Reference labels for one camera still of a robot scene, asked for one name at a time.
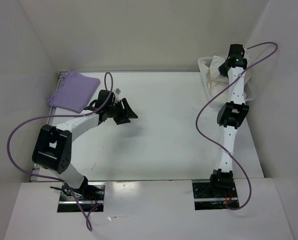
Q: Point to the purple t shirt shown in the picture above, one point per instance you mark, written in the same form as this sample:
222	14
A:
74	92

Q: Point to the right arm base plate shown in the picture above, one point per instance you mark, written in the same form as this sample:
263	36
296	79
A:
204	199

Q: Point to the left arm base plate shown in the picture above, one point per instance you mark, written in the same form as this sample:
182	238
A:
92	200

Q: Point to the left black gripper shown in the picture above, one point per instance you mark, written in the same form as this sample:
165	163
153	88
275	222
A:
126	113

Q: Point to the white t shirt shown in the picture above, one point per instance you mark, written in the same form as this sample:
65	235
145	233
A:
215	81

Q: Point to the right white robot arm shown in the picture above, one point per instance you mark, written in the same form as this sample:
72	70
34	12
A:
230	118

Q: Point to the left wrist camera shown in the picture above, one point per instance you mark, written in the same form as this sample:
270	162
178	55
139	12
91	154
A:
105	100

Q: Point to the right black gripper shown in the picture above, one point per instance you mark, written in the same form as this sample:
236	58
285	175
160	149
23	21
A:
222	71

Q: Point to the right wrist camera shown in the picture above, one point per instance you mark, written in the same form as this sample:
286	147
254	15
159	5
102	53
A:
236	51

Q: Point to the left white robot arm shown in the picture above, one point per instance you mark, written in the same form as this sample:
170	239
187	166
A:
54	143

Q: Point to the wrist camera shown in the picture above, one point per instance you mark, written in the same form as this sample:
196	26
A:
105	100
236	51

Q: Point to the white plastic laundry basket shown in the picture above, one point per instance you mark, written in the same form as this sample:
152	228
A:
204	63

